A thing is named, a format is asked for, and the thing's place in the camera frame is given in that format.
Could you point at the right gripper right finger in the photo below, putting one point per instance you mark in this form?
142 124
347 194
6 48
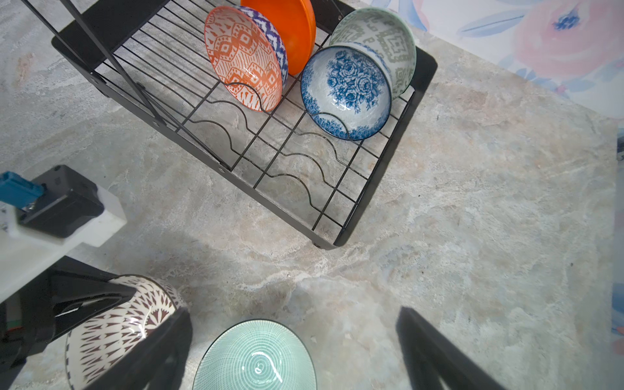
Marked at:
432 361

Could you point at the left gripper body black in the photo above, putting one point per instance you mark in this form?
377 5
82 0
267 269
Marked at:
28 321

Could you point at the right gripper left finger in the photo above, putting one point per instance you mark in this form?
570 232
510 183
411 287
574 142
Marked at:
158 362

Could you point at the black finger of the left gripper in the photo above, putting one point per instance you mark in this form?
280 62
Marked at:
78 296

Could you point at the brown lattice ceramic bowl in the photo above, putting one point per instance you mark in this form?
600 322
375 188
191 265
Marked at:
100 343

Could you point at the mint green ceramic bowl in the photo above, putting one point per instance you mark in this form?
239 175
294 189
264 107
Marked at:
256 354

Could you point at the blue patterned ceramic bowl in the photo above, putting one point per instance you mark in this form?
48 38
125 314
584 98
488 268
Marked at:
347 91

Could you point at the red patterned ceramic bowl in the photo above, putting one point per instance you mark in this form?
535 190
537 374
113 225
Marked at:
248 56

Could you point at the green patterned ceramic bowl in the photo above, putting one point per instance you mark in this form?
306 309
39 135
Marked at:
379 31

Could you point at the orange plastic bowl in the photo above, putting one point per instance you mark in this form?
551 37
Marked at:
295 23

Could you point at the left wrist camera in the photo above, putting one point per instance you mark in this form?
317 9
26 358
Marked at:
43 219

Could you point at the black wire dish rack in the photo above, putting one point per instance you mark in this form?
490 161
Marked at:
149 57

